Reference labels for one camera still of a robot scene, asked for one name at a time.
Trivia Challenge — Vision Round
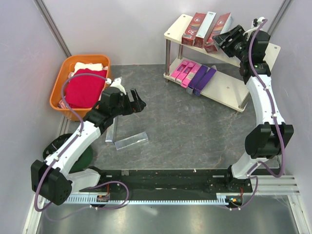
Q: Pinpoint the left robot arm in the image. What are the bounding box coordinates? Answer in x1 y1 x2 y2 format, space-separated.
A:
31 87 146 205

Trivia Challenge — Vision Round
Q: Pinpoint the pink toothpaste box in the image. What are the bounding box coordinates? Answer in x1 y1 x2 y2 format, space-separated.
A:
176 62 196 83
171 60 190 80
181 64 200 88

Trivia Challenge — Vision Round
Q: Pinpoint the holographic purple toothpaste box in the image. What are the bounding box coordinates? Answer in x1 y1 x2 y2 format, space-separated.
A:
186 65 208 95

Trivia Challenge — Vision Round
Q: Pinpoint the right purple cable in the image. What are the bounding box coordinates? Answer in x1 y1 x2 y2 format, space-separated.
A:
248 19 286 212

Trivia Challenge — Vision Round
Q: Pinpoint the white cable duct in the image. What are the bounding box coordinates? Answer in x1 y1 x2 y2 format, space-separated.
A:
65 193 243 205

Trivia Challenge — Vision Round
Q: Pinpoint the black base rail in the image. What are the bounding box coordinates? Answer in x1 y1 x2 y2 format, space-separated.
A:
91 167 253 200

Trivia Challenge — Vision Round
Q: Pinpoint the orange plastic basket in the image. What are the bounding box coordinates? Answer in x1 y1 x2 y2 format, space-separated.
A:
50 54 114 121

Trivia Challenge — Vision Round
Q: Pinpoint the white two-tier shelf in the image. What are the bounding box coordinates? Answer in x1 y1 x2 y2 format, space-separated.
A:
163 14 281 113

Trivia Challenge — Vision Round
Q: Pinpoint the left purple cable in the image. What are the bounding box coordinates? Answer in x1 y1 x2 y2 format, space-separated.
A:
34 74 130 222

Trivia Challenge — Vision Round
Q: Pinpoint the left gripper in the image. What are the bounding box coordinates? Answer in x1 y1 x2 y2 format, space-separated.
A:
112 89 146 117

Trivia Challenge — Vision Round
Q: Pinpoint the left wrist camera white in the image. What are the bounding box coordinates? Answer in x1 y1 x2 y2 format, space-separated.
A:
106 77 126 94

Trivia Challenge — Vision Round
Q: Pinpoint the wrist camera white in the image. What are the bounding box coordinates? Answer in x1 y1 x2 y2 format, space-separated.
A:
106 77 126 94
243 17 267 35

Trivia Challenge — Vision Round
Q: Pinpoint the silver toothpaste box long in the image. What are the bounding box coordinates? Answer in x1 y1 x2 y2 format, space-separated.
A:
115 132 149 150

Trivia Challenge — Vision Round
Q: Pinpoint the red 3D toothpaste box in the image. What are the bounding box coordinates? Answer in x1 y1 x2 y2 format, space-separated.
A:
204 13 233 53
194 11 216 48
181 13 206 46

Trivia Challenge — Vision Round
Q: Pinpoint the purple cable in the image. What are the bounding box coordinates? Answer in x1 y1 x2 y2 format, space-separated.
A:
248 19 286 212
34 74 130 222

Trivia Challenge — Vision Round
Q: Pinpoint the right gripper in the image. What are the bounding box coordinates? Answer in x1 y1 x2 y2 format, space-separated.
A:
212 24 250 61

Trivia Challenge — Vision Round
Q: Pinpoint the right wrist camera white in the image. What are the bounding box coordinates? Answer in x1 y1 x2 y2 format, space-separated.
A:
243 17 267 35

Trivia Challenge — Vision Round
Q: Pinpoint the white cloth in basket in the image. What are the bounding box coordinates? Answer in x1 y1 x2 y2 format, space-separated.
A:
68 62 108 80

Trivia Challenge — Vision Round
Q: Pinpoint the silver toothpaste box small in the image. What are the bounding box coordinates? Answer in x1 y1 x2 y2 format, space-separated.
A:
105 117 118 144

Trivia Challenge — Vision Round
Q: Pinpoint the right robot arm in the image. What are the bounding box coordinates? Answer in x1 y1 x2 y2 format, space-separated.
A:
213 25 294 192

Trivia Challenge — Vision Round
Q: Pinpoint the red folded cloth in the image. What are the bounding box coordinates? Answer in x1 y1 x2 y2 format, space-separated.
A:
65 75 105 109

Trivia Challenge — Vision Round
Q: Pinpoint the small pink packet in basket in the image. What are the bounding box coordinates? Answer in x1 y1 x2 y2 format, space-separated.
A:
58 97 69 109

